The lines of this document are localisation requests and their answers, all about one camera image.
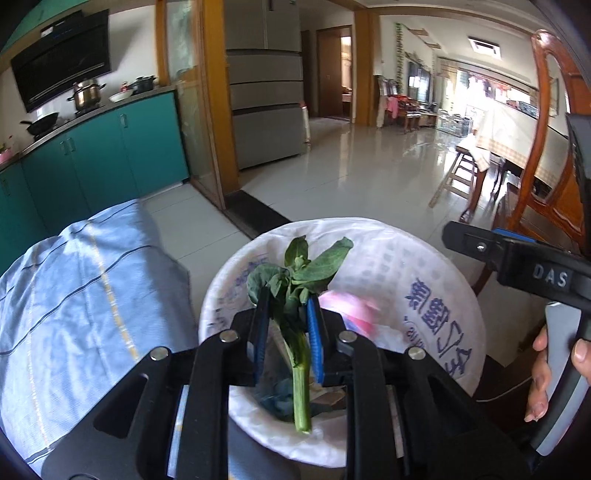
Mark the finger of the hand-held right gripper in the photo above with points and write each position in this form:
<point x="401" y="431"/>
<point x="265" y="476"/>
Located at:
<point x="471" y="242"/>
<point x="512" y="234"/>

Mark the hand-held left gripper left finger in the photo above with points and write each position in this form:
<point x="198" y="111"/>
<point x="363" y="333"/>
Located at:
<point x="262" y="341"/>

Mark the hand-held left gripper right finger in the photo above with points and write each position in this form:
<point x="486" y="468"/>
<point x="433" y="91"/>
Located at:
<point x="315" y="341"/>

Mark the green vegetable stalk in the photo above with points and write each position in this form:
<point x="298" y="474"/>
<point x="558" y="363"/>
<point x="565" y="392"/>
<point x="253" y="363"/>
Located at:
<point x="300" y="383"/>

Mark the white bag-lined bin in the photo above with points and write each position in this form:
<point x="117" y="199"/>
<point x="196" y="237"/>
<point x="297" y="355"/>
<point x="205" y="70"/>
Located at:
<point x="415" y="258"/>

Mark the person's right hand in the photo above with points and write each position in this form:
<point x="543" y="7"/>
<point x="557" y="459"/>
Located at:
<point x="538" y="369"/>

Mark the light wooden stool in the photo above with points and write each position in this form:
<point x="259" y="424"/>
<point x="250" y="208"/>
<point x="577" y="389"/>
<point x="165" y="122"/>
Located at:
<point x="455" y="177"/>

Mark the dining table with cloth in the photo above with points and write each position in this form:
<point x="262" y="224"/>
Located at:
<point x="508" y="152"/>

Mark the brown wooden chair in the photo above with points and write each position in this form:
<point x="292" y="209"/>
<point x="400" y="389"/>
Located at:
<point x="540" y="138"/>

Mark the white playpen fence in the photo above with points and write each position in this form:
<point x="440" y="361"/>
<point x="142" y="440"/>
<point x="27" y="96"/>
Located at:
<point x="455" y="123"/>

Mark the red wooden armchair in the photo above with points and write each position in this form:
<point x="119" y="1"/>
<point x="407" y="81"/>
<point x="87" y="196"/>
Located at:
<point x="411" y="113"/>

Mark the ceiling air vent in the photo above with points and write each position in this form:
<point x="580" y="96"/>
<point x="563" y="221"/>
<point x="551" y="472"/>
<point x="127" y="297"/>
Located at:
<point x="485" y="47"/>

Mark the blue checked tablecloth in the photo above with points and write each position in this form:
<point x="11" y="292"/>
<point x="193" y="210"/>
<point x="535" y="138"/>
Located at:
<point x="69" y="300"/>

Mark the green artificial vine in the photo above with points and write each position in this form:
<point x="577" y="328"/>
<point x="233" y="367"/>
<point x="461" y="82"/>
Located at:
<point x="400" y="55"/>

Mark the wood-framed glass door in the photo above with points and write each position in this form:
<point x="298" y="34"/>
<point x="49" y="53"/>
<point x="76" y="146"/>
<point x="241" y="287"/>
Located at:
<point x="214" y="115"/>

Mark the teal base cabinets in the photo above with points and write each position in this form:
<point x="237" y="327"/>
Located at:
<point x="115" y="157"/>

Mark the grey refrigerator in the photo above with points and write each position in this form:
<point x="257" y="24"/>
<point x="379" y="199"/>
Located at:
<point x="263" y="92"/>

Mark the black lidded pot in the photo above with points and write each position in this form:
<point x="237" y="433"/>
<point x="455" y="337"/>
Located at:
<point x="143" y="86"/>

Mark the white bowl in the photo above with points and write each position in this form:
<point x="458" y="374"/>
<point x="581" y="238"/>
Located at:
<point x="121" y="96"/>

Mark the black gas stove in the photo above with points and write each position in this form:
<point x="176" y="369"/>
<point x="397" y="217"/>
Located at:
<point x="74" y="117"/>

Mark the steel stock pot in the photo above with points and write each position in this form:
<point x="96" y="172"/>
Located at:
<point x="87" y="94"/>

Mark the black wok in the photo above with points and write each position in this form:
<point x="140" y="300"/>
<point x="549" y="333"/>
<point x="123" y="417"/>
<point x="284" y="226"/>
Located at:
<point x="44" y="123"/>

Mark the black range hood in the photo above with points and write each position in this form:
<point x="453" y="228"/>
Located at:
<point x="60" y="60"/>

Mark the teal wall cabinets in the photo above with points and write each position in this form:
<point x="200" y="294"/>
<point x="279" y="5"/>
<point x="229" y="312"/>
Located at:
<point x="27" y="27"/>

